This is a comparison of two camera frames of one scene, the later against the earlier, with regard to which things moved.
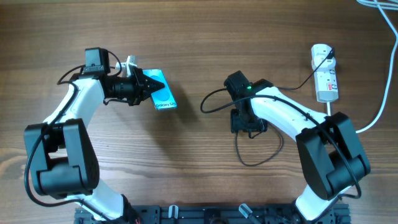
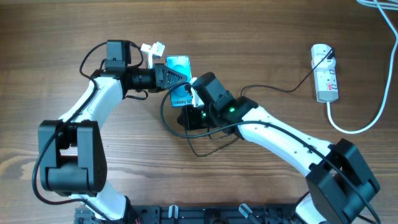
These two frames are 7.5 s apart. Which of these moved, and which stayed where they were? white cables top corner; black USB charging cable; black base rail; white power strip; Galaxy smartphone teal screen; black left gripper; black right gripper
Moved: black USB charging cable; Galaxy smartphone teal screen; black left gripper; black right gripper
Stayed: black base rail; white cables top corner; white power strip
